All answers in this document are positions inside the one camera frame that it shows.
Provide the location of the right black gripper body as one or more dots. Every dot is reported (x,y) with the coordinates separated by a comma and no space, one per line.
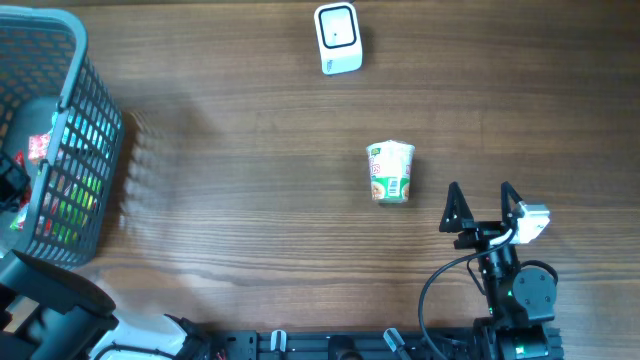
(480,235)

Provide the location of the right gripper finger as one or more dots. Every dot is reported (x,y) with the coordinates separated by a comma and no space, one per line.
(457,215)
(509,196)

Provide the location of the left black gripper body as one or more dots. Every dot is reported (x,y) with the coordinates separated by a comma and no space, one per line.
(10,176)

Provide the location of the small red snack packet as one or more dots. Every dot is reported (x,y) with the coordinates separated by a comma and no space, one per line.
(38,147)

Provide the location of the cup noodles white green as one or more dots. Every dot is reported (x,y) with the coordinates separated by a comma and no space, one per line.
(390,164)

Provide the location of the red stick snack packet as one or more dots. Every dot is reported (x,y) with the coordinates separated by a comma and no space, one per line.
(19,158)

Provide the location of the green gummy candy bag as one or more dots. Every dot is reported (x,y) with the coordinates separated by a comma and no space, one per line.
(18,222)

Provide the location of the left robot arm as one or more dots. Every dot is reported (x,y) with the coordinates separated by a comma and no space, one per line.
(75,319)

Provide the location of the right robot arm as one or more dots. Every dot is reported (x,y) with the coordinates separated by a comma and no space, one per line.
(520,295)

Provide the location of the white barcode scanner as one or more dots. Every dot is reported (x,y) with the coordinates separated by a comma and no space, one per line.
(338,38)

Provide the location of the grey plastic mesh basket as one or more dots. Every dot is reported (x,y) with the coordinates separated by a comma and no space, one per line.
(49,85)

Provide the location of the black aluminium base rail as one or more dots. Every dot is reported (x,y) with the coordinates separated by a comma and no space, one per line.
(453,343)

